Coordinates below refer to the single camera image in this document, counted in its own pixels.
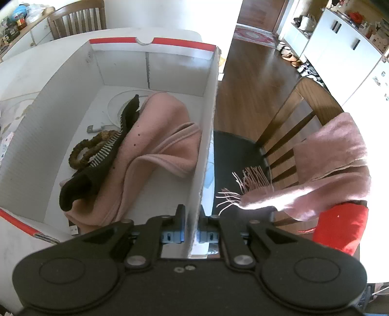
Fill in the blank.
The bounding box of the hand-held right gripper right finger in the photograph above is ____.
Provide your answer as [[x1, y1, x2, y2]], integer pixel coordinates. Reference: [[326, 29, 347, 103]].
[[198, 209, 300, 269]]

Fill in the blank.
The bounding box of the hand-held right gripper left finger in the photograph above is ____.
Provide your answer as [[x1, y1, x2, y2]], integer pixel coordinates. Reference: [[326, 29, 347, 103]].
[[81, 204, 186, 270]]

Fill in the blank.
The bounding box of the pink towel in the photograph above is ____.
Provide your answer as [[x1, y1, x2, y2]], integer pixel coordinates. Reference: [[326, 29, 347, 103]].
[[59, 91, 203, 235]]

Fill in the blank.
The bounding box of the black knit cloth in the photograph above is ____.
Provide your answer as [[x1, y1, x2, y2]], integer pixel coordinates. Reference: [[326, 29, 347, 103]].
[[59, 94, 142, 212]]

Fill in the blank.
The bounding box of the brown braided rope ring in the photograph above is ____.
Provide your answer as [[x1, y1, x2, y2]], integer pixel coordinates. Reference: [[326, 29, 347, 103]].
[[68, 130, 121, 169]]

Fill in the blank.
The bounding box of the red and white cardboard box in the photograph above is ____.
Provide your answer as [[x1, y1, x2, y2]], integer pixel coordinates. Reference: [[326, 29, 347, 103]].
[[0, 36, 226, 259]]

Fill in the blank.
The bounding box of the wooden chair with black seat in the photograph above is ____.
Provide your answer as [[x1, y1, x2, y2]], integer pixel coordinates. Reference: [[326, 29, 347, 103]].
[[212, 77, 347, 233]]

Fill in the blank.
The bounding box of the pink fringed scarf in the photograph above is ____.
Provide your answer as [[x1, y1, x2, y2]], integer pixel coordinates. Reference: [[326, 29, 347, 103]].
[[215, 112, 373, 223]]

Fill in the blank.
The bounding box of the row of shoes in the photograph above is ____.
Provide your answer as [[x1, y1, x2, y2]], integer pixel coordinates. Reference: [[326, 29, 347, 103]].
[[275, 41, 323, 81]]

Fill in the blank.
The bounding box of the red patterned rug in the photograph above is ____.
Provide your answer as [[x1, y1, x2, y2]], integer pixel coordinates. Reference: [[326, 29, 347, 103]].
[[233, 24, 276, 48]]

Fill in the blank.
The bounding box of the white open shelf unit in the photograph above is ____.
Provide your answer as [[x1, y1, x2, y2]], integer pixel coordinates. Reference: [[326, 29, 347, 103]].
[[285, 14, 315, 57]]

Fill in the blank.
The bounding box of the white stickered cabinet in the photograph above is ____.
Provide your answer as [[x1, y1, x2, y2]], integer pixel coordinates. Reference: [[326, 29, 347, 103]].
[[303, 9, 389, 114]]

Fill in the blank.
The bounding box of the brown wooden door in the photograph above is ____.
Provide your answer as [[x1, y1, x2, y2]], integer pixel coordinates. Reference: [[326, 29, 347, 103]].
[[236, 0, 290, 35]]

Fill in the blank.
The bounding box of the white sideboard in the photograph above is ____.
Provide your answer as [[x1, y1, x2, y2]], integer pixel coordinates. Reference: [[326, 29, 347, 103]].
[[0, 15, 57, 63]]

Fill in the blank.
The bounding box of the brown wooden chair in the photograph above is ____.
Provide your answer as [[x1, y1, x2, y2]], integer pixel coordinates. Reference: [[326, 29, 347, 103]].
[[48, 0, 107, 40]]

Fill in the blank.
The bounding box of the clutter on sideboard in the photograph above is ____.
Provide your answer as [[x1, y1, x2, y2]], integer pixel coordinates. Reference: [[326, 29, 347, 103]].
[[0, 1, 53, 46]]

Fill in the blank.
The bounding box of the pile of countertop items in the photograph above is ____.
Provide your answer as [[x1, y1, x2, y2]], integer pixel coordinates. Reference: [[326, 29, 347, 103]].
[[331, 0, 389, 53]]

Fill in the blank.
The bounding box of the white cable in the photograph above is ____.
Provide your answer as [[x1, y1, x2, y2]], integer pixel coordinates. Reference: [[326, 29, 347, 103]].
[[87, 88, 152, 134]]

